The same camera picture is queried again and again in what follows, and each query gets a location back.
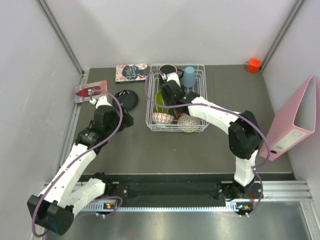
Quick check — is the orange cube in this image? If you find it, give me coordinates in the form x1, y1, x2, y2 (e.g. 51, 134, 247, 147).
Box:
245, 58, 261, 74

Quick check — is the red white patterned bowl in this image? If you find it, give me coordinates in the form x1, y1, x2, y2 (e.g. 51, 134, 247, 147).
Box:
152, 112, 175, 125

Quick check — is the pink ring binder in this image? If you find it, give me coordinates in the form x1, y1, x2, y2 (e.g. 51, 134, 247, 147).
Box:
259, 76, 317, 161

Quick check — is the green plate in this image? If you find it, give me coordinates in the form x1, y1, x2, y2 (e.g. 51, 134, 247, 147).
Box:
154, 91, 168, 114

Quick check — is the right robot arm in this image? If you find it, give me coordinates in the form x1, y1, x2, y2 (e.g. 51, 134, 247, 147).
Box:
160, 80, 262, 198

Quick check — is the light blue cup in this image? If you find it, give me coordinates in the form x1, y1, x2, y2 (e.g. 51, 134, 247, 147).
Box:
183, 66, 196, 88

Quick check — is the beige mesh patterned bowl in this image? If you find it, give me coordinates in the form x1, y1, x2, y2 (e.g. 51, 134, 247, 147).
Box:
177, 113, 201, 133

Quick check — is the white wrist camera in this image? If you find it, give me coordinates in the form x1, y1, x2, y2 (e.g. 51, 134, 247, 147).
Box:
159, 72, 181, 88
89, 95, 112, 109

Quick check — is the red floral plate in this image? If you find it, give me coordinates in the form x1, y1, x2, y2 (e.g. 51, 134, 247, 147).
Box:
173, 107, 188, 120

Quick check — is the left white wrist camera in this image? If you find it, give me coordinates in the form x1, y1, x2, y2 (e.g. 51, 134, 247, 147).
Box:
89, 95, 112, 109

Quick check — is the dark floral book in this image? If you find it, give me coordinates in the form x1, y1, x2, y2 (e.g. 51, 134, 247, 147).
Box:
115, 63, 148, 84

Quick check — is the red cover booklet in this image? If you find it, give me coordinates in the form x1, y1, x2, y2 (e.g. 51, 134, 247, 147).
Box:
74, 80, 108, 104

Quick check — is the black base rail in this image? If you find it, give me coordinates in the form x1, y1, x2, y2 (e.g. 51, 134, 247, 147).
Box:
84, 172, 266, 202

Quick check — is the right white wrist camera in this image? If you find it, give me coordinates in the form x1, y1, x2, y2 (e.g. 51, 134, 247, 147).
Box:
159, 72, 181, 88

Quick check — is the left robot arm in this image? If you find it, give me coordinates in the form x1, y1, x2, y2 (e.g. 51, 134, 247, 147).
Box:
27, 104, 134, 238

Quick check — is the white wire dish rack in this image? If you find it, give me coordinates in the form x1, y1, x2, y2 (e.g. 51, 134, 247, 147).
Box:
145, 63, 209, 133

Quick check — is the black plate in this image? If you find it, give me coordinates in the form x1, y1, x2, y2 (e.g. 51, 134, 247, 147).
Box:
115, 90, 139, 111

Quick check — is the purple cable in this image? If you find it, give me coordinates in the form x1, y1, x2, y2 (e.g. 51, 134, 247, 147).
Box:
30, 89, 124, 238
144, 69, 272, 218

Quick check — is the black skull mug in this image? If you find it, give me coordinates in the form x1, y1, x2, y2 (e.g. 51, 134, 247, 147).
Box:
159, 64, 184, 76

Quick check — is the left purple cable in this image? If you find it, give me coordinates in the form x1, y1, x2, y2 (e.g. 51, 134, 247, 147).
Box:
30, 89, 124, 238

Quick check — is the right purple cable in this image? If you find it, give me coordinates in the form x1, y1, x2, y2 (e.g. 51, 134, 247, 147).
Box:
144, 69, 272, 218

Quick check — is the grey cable duct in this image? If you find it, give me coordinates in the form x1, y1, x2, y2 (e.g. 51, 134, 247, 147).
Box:
81, 201, 239, 213

